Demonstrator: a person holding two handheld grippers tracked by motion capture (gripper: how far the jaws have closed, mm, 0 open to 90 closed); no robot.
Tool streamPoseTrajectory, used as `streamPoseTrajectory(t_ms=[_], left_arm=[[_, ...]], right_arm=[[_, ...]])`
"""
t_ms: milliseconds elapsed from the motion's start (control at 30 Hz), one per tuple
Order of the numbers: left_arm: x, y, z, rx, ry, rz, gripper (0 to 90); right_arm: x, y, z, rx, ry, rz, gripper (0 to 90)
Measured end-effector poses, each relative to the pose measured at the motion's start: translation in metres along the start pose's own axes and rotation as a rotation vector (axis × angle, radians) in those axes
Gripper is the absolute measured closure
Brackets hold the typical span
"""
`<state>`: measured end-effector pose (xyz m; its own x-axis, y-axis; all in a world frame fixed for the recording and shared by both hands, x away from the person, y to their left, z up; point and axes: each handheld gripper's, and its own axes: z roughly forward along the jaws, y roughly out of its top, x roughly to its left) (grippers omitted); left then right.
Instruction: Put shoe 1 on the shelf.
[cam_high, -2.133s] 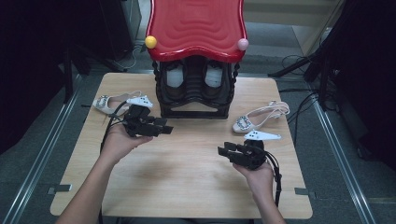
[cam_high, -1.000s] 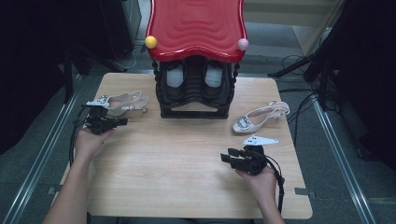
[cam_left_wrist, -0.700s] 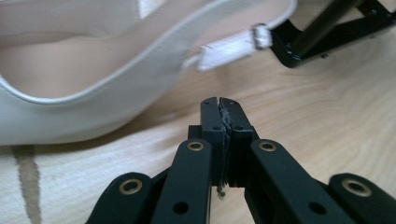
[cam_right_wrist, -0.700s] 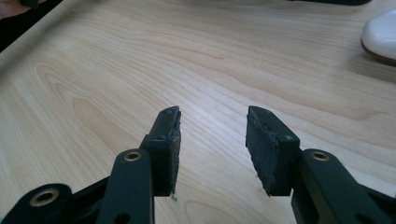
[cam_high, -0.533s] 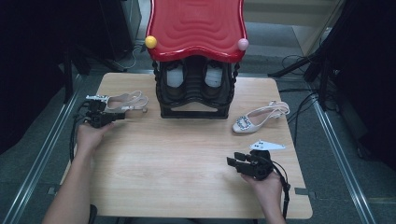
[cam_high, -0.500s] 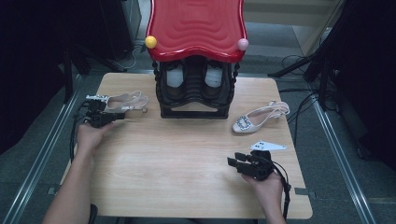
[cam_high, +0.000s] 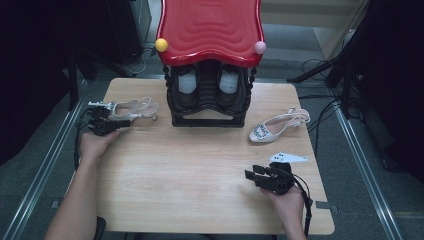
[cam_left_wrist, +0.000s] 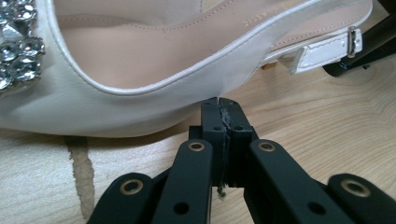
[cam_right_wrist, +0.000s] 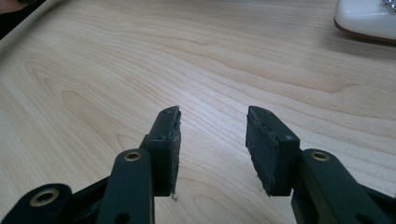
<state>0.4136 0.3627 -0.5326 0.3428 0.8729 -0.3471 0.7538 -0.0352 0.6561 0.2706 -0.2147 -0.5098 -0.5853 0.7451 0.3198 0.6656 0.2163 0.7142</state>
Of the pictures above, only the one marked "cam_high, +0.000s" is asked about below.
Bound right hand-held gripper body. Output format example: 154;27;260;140
263;151;308;196

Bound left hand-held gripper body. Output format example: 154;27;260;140
87;100;117;137

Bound white heeled shoe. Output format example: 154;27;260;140
248;107;311;144
108;96;160;122

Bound black leather shoe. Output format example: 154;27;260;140
214;63;248;109
171;63;203;109

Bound red and black shoe rack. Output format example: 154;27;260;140
154;0;268;128

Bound person's left hand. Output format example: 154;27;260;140
79;129;119;164

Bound person's right hand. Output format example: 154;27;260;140
259;184;306;231

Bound black metal stand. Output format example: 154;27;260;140
66;46;136;113

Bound dark curtain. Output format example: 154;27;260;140
0;0;111;166
349;0;424;183

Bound black cabinet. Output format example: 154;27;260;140
106;0;153;66

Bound black tripod stand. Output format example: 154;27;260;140
286;0;371;119

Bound left hand-held gripper black cable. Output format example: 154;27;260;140
73;113;98;171

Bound hand-held gripper black cable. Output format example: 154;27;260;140
73;113;98;171
293;173;314;238

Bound right hand-held gripper black cable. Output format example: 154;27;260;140
293;173;314;238

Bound white floor cable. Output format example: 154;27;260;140
131;46;156;75

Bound metal floor rail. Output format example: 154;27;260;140
0;79;89;240
333;106;405;240

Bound black floor cables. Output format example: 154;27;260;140
298;58;364;158

